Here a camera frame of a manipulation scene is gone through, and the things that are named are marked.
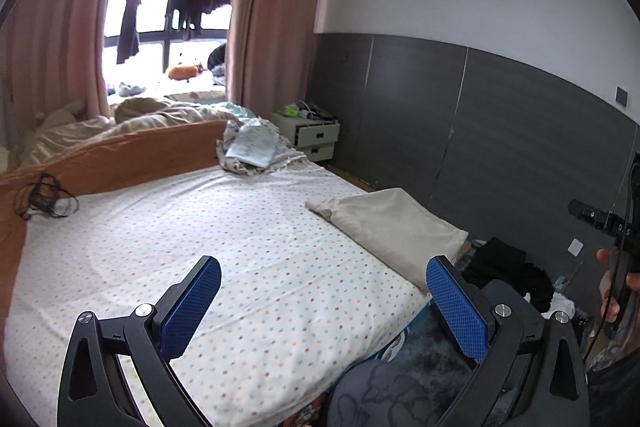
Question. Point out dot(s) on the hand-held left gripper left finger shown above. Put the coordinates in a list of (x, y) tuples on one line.
[(192, 302)]

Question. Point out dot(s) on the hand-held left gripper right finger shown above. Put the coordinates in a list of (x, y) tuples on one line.
[(457, 307)]

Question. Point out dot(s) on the beige jacket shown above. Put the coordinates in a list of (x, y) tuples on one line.
[(390, 227)]

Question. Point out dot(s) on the black clothes pile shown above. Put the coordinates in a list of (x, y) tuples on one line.
[(505, 272)]

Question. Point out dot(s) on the person's right hand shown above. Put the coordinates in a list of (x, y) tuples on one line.
[(607, 287)]

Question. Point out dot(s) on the grey fluffy rug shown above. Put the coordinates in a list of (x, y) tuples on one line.
[(425, 342)]

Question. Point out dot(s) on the bed with dotted sheet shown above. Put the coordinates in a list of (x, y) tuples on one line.
[(200, 217)]

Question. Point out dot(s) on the person's right leg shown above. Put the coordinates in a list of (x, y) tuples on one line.
[(395, 392)]

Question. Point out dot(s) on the orange blanket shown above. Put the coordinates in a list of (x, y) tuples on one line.
[(125, 157)]

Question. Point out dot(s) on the light blue printed cloth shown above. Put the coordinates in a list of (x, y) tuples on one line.
[(252, 144)]

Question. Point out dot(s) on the beige duvet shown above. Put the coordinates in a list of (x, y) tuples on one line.
[(140, 117)]

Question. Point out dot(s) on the white nightstand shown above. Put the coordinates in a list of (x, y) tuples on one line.
[(310, 137)]

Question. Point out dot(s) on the green small item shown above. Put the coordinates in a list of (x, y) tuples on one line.
[(289, 111)]

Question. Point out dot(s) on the pale crumpled cloth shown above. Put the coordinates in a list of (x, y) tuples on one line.
[(131, 89)]

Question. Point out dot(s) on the orange plush toy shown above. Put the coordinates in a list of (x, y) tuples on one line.
[(184, 71)]

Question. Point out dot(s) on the dark cloth bundle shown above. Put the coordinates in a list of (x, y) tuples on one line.
[(218, 57)]

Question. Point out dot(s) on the long dark hanging garment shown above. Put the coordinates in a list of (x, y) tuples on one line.
[(129, 22)]

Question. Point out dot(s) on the pink curtain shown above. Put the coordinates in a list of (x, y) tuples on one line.
[(60, 32), (275, 7)]

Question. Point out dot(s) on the white wall socket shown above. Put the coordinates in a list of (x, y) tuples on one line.
[(575, 247)]

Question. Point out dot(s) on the dark wall switch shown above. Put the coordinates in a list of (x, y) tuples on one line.
[(621, 96)]

